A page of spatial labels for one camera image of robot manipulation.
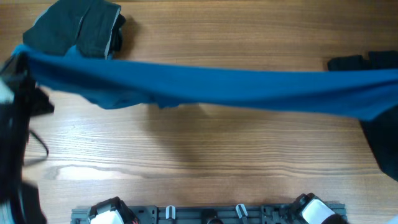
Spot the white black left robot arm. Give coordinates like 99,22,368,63
1,53,54,224

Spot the blue polo shirt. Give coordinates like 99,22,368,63
14,45,397,120

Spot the folded black garment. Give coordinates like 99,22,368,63
22,0,126,59

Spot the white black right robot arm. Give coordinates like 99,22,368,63
289,50,397,223

